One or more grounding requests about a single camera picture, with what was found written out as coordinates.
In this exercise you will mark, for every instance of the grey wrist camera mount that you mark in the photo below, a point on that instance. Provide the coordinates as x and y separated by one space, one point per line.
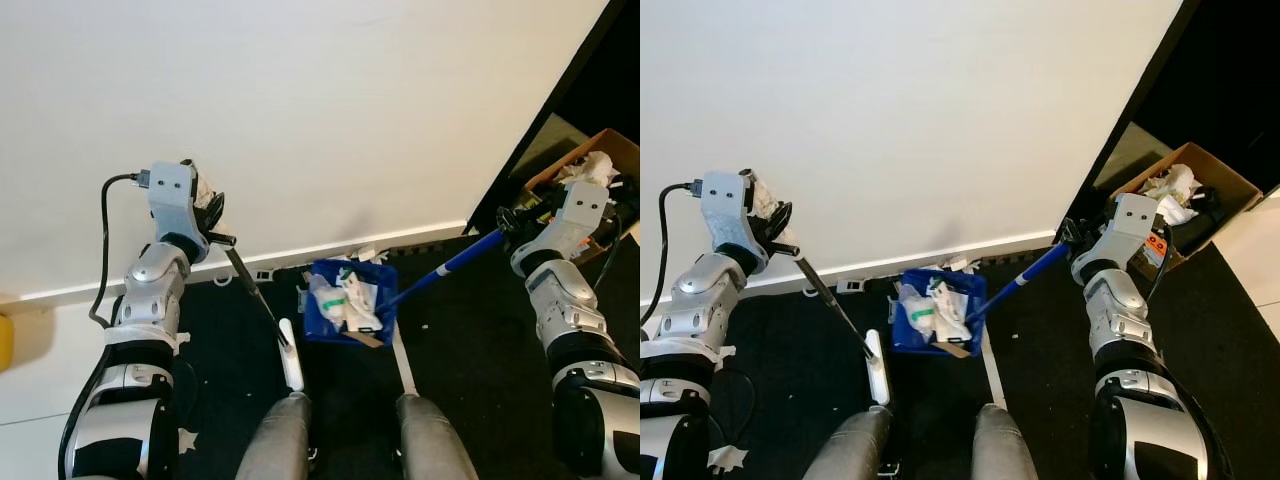
725 200
170 190
1130 215
580 210

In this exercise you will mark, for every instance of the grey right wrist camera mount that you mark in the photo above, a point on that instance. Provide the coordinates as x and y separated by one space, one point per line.
580 210
1130 215

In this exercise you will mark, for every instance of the brown cardboard strip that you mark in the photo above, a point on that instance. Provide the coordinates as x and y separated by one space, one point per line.
368 340
955 350

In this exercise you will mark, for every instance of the cardboard trash box with labels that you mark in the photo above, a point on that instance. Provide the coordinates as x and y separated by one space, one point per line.
620 150
1225 185

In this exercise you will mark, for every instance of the black ribbed strip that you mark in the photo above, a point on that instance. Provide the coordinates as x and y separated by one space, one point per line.
412 248
1002 260

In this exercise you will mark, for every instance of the grey robot left leg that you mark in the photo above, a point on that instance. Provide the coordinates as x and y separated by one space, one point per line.
272 440
848 448

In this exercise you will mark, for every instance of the yellow plastic bin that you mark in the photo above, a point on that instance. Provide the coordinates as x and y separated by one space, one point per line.
6 342

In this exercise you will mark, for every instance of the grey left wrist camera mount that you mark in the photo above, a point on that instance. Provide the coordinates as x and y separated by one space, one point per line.
170 190
725 200

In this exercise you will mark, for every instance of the grey robot leg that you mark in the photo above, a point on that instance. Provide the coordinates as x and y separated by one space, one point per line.
848 448
272 440
1003 448
435 440

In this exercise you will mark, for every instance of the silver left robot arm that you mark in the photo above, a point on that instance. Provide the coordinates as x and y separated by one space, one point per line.
150 300
700 310

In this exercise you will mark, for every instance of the blue plastic dustpan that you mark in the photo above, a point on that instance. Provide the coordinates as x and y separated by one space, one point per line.
385 285
978 295

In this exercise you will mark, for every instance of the black door frame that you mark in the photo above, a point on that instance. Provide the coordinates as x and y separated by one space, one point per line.
1230 70

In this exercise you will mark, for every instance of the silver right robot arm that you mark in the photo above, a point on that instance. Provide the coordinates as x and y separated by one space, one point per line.
570 310
1120 320

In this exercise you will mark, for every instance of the black floor mat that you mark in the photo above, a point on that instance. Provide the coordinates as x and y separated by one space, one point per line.
480 340
1220 350

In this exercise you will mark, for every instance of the white crumpled trash paper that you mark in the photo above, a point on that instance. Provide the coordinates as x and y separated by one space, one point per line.
590 170
1172 190

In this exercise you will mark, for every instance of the white wrapper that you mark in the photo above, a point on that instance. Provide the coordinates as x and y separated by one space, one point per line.
362 300
950 312

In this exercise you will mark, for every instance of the grey robot right leg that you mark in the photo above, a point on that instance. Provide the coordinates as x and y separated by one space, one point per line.
435 440
1003 448

